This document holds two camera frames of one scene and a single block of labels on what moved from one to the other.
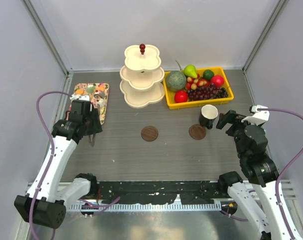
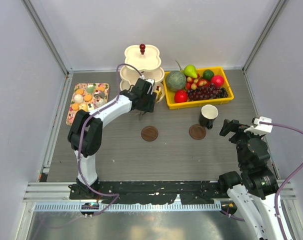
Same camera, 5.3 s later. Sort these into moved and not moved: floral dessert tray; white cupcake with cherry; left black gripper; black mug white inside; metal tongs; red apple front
Moved: left black gripper; metal tongs
Not moved: black mug white inside; white cupcake with cherry; red apple front; floral dessert tray
